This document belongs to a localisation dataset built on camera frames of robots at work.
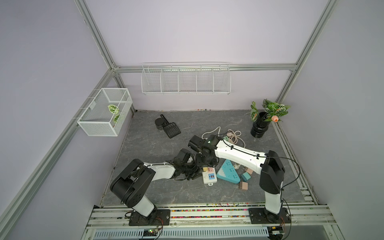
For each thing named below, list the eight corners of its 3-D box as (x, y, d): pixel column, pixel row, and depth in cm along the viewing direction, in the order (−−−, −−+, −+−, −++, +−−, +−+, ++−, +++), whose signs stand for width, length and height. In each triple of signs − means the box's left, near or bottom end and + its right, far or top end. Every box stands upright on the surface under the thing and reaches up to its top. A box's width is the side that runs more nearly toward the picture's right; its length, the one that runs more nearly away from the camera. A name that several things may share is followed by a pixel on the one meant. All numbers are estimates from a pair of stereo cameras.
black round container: (155, 130, 112) (154, 126, 108) (157, 122, 117) (155, 118, 113) (165, 130, 112) (163, 126, 108) (166, 122, 117) (165, 118, 113)
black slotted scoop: (170, 139, 107) (169, 136, 104) (157, 120, 118) (156, 116, 115) (180, 133, 110) (180, 130, 107) (166, 115, 122) (166, 112, 119)
